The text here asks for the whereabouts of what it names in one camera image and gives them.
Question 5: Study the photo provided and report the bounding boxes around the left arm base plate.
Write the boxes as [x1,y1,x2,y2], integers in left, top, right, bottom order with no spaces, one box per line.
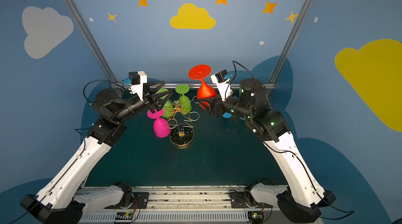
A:
[105,192,149,209]

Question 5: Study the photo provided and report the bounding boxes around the black right camera cable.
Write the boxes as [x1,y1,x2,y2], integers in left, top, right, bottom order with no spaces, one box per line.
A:
[230,60,256,93]

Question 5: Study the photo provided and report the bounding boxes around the black camera cable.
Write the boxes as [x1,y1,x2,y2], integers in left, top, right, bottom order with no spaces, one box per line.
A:
[230,60,256,93]
[82,79,129,105]

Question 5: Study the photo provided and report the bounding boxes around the green circuit board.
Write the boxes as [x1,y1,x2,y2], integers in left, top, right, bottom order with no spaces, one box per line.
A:
[114,212,135,223]
[247,211,264,224]

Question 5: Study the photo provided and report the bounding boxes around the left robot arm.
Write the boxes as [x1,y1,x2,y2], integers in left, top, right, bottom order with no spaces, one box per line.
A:
[20,81,173,224]

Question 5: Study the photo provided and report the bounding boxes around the green wine glass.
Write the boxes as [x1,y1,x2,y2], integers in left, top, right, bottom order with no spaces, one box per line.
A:
[157,88,174,118]
[175,84,192,115]

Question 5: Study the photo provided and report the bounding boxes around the gold wire glass rack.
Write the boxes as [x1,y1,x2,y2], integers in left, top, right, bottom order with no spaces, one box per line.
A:
[167,96,200,149]

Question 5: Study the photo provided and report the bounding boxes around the aluminium frame rails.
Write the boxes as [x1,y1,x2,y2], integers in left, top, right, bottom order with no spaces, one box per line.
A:
[63,0,315,91]

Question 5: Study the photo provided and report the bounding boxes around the right green circuit board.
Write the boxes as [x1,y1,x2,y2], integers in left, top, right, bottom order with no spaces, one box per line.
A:
[247,211,264,224]

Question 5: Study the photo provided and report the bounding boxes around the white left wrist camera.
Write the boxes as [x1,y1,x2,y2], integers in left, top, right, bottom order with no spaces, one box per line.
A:
[123,71,147,100]

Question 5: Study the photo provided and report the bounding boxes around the green wine glass front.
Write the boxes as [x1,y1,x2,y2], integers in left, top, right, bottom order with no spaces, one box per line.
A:
[157,88,174,118]

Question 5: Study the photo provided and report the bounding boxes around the metal base rail platform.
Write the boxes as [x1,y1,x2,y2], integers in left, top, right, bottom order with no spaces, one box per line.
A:
[80,185,290,224]

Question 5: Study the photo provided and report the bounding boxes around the red wine glass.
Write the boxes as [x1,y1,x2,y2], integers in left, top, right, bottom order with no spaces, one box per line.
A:
[188,64,217,99]

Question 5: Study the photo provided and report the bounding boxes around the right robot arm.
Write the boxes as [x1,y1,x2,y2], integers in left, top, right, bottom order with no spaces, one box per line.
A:
[198,78,336,224]

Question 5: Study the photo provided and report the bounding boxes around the pink wine glass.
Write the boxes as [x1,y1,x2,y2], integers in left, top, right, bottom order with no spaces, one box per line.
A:
[147,109,171,138]

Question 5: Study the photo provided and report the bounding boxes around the black left camera cable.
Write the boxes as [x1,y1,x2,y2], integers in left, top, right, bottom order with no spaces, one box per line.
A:
[82,79,129,105]

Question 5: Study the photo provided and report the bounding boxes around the green wine glass rear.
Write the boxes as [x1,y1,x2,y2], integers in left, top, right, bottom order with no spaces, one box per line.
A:
[175,84,192,115]

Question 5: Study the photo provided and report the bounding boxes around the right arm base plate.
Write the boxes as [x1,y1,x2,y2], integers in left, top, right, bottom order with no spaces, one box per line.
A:
[228,189,263,209]

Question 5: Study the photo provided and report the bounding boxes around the left green circuit board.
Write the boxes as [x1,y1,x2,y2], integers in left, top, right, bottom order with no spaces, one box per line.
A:
[114,212,135,223]

